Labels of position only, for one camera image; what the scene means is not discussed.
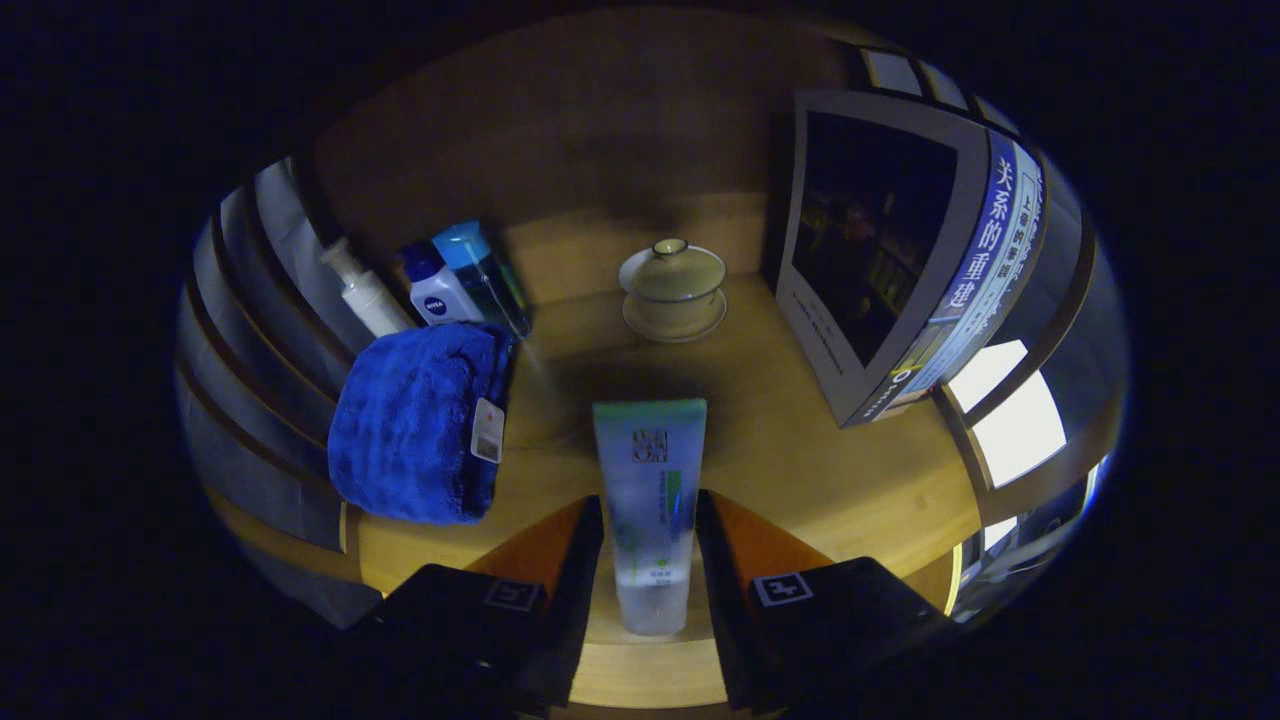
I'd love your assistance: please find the white pump bottle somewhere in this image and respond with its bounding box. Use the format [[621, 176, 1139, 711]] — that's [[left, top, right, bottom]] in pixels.
[[320, 237, 413, 338]]

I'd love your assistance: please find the wooden countertop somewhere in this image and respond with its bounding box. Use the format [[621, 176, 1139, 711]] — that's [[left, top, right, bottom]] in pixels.
[[205, 190, 986, 711]]

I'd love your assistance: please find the blue spine book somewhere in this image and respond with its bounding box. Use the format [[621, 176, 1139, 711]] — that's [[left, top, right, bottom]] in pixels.
[[770, 88, 1046, 429]]

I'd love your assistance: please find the blue towel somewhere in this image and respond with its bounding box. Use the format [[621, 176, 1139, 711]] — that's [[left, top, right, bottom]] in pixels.
[[328, 322, 516, 526]]

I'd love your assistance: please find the beige lidded tea bowl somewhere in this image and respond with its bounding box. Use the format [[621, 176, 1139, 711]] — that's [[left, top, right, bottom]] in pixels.
[[618, 237, 729, 344]]

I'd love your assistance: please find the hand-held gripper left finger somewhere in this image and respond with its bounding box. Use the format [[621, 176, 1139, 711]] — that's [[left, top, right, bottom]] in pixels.
[[345, 495, 605, 716]]

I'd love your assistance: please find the grey spine book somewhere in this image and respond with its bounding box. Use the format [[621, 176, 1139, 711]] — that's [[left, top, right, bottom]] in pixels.
[[985, 150, 1051, 341]]

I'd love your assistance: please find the clear blue bottle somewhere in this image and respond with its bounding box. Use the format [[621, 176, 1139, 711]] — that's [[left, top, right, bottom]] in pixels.
[[432, 221, 533, 341]]

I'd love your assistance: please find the white green cream tube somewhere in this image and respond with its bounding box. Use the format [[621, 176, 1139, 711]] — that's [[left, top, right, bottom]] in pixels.
[[592, 399, 708, 637]]

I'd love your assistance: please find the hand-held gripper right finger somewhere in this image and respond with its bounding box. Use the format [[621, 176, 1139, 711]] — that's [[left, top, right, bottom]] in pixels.
[[695, 490, 961, 713]]

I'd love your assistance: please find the white lotion bottle blue cap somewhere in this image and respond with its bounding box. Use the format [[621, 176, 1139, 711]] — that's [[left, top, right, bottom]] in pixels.
[[400, 240, 486, 327]]

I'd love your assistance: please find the wooden cabinet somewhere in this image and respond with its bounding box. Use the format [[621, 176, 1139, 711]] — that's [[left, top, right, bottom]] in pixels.
[[175, 5, 1131, 716]]

